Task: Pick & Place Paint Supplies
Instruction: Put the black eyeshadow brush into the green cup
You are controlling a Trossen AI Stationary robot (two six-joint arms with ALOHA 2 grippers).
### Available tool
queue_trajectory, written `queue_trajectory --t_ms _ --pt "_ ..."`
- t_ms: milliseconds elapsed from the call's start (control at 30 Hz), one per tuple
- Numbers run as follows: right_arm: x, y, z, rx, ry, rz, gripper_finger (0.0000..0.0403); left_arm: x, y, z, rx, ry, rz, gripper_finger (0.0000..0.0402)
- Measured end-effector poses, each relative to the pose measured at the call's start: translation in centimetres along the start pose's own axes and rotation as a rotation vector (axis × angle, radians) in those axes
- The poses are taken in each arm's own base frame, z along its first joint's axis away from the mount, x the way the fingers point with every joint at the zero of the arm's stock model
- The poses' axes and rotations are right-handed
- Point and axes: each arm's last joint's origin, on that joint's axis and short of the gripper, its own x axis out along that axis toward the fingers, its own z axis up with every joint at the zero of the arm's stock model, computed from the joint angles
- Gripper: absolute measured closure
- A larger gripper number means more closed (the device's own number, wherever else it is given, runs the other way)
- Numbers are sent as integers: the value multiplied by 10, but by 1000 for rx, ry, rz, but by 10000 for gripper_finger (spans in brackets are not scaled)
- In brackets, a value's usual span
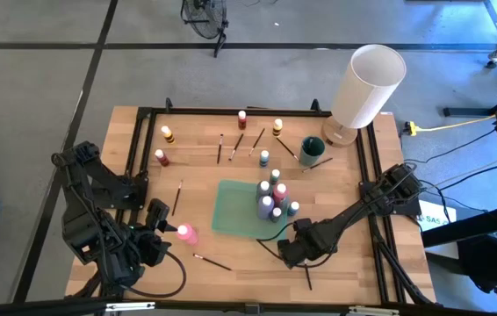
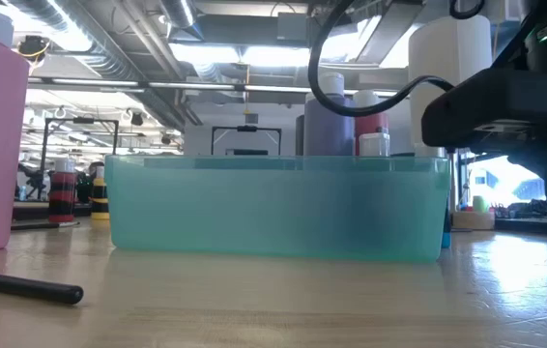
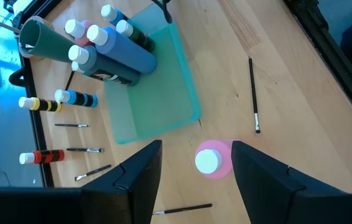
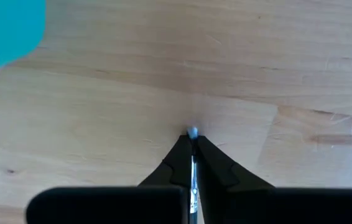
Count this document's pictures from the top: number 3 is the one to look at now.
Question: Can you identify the small red paint bottle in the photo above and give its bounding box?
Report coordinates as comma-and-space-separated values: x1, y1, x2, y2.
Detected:
19, 149, 65, 165

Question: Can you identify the dark green cup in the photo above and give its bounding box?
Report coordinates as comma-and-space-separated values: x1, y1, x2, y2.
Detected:
18, 19, 77, 63

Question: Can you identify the large purple paint bottle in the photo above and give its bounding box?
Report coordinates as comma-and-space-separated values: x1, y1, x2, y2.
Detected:
86, 24, 157, 75

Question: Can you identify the large grey paint bottle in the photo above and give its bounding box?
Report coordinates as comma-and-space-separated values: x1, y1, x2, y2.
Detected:
68, 45, 142, 87

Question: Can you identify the small yellow paint bottle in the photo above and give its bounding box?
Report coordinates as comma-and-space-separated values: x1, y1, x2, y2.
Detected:
18, 96, 62, 113

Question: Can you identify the teal plastic tray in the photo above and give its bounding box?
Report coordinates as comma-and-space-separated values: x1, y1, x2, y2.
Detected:
103, 2, 202, 146

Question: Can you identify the small light blue paint bottle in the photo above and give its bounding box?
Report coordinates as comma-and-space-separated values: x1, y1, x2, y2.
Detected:
100, 4, 130, 27

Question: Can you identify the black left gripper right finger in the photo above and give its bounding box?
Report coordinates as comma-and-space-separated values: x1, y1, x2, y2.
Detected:
231, 140, 348, 224

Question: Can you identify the large red paint bottle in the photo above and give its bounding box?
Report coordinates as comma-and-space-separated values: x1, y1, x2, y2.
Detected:
65, 19, 95, 47

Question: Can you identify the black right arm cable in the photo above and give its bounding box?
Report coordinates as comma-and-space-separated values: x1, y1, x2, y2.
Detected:
151, 0, 174, 24

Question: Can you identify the small dark green paint bottle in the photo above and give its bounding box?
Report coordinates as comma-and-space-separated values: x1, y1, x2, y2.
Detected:
116, 20, 155, 53

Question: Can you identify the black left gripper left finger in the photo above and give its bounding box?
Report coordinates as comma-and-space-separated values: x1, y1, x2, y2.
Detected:
81, 139, 164, 224

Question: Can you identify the large pink paint bottle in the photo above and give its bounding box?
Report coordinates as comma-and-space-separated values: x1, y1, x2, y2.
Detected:
194, 139, 241, 180

